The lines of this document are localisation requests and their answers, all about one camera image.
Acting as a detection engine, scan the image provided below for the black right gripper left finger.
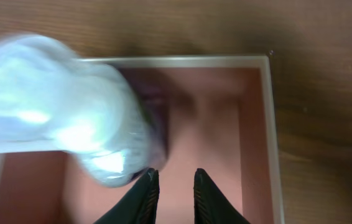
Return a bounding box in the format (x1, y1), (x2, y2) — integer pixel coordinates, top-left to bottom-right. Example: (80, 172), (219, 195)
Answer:
(95, 168), (160, 224)

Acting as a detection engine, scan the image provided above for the clear pump bottle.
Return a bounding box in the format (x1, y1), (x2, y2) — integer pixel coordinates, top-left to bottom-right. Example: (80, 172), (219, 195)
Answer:
(0, 34), (167, 187)

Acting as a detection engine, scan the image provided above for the white box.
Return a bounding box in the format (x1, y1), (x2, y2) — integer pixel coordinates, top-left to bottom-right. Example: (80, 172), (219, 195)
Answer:
(0, 56), (284, 223)

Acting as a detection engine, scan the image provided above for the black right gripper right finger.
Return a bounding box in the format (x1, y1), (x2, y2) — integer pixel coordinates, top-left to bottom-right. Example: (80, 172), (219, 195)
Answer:
(193, 168), (249, 224)

